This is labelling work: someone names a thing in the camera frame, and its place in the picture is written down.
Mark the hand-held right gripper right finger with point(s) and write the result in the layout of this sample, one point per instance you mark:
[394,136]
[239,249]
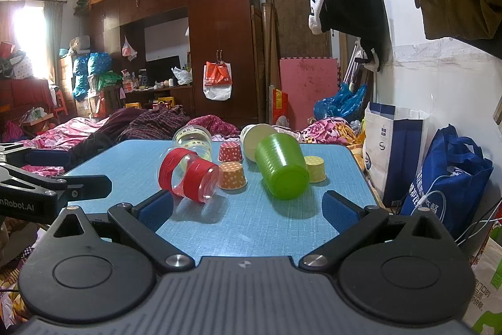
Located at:
[341,211]

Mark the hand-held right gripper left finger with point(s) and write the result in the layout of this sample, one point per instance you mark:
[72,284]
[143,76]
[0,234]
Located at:
[157,211]

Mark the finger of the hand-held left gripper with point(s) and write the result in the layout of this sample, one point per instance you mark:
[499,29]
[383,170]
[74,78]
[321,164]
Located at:
[51,157]
[86,188]

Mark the yellow dotted paper cup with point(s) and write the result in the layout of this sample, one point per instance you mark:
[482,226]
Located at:
[317,168]

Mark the clear cup with red bands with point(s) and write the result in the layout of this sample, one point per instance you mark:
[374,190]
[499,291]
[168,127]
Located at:
[196,178]

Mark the green plastic cup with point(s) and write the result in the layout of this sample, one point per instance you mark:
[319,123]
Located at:
[282,166]

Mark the clear cup with yellow print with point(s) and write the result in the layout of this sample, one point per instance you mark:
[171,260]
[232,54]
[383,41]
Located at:
[194,142]

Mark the orange dotted paper cup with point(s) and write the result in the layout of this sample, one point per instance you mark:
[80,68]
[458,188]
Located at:
[232,176]

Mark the red dotted paper cup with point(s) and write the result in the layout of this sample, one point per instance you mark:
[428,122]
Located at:
[229,152]

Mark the cream white cup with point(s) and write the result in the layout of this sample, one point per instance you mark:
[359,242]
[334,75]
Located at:
[253,140]

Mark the pink floral blanket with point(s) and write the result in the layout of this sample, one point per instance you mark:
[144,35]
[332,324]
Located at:
[66,131]

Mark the red stool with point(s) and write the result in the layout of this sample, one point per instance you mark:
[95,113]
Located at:
[59,101]

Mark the dark red cabinet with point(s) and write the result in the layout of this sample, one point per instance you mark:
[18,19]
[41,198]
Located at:
[23,91]

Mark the white and navy paper bag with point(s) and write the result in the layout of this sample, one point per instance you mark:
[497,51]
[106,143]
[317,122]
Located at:
[392,154]

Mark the red and yellow floral blanket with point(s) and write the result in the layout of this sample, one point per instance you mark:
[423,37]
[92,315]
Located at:
[329,129]

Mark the tall blue plastic sack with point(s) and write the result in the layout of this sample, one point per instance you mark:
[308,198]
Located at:
[81,78]

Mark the dark plaid blanket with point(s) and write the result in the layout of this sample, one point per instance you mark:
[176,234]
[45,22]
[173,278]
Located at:
[153,123]

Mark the green plastic bag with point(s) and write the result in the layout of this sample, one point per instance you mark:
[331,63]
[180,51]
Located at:
[110,80]

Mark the magenta cloth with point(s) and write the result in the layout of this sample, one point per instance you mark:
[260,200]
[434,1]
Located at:
[215,123]

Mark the short blue plastic sack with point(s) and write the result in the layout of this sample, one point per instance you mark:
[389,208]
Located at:
[100,63]

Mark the blue plastic bag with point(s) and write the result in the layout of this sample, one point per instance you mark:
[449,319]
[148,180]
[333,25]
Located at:
[341,101]

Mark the yellow stool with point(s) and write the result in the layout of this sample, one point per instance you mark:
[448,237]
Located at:
[165,100]

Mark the grey curtain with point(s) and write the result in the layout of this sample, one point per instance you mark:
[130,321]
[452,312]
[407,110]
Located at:
[54,40]

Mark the blue fabric tote bag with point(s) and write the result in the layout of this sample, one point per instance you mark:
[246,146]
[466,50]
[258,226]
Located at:
[451,170]

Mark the red and yellow bag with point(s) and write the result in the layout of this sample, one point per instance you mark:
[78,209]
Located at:
[280,105]

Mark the pink foam mat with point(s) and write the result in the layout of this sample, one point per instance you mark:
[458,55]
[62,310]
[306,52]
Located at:
[310,91]

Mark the hanging white plastic bag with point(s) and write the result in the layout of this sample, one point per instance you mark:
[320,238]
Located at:
[129,50]

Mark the crumpled white plastic bag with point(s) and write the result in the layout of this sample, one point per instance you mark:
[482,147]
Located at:
[182,76]

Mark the white and orange shopping bag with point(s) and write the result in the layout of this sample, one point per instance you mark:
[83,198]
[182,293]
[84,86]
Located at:
[217,84]

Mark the black television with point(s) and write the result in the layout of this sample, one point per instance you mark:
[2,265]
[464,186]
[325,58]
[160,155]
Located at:
[160,68]

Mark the metal crutch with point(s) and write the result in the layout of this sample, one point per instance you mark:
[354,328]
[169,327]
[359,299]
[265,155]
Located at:
[353,62]

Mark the leaning wooden boards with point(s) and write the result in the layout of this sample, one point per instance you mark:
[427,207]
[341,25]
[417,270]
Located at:
[264,64]

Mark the white and green bag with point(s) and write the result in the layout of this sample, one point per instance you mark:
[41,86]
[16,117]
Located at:
[488,292]

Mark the dark wooden wardrobe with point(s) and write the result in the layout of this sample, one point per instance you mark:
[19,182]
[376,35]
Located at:
[223,25]

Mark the white and black jacket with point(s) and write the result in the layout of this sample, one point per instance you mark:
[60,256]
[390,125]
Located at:
[345,5]

